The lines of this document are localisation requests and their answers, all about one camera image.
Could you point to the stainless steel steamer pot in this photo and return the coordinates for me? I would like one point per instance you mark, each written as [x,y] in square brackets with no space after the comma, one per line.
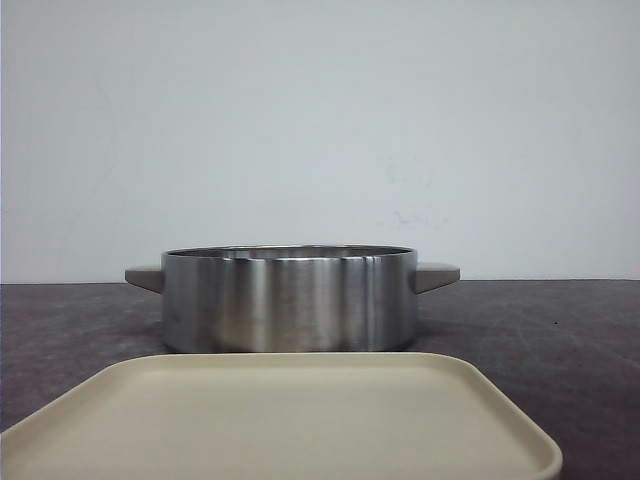
[297,298]

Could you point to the beige square tray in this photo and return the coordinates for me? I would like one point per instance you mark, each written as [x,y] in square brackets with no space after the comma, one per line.
[282,416]

